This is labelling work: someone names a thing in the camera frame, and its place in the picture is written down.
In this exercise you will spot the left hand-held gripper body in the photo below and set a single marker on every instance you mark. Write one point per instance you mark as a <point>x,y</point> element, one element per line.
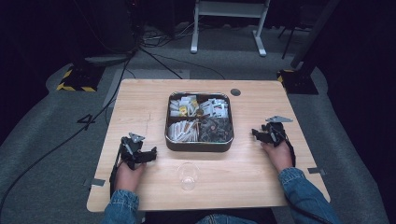
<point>130,151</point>

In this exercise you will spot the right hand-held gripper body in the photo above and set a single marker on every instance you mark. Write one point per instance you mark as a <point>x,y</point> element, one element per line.
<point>275,132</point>

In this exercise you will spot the pile of dark packets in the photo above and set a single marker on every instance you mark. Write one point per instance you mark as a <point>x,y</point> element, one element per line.
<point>216,129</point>

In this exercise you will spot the clear plastic cup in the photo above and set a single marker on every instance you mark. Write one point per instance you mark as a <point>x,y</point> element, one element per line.
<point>187,177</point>

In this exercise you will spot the dark compartment box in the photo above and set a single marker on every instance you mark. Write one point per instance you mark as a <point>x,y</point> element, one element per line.
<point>199,146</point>

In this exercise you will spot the person's right hand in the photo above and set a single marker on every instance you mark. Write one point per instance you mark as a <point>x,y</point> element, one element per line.
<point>280,157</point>

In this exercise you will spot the person's left hand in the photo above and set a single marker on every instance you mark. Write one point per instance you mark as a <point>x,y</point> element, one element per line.
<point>129,179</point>

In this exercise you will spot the row of long white sachets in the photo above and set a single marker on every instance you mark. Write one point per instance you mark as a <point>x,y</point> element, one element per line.
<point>182,130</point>

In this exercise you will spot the grey round table grommet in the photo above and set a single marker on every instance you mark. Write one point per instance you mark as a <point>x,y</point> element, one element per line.
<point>235,92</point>

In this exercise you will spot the grey tape piece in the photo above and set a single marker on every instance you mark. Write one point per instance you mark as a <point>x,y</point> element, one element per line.
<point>316,170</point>
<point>95,182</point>

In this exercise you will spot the pile of white red packets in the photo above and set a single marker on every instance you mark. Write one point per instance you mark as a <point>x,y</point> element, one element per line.
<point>214,107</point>

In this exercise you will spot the black striped stand base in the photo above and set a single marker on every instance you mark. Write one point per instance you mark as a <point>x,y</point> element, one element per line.
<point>299,82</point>
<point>79,79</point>

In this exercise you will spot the pile of white yellow packets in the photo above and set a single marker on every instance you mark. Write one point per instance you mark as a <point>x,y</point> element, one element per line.
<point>183,105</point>

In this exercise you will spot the person's denim lap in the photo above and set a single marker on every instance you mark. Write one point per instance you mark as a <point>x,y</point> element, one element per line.
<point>224,219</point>

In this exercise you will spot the grey metal post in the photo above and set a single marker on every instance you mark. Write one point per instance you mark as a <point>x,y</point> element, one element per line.
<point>314,31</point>

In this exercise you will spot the white desk frame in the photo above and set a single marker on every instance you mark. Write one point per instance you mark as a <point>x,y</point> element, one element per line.
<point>229,9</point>

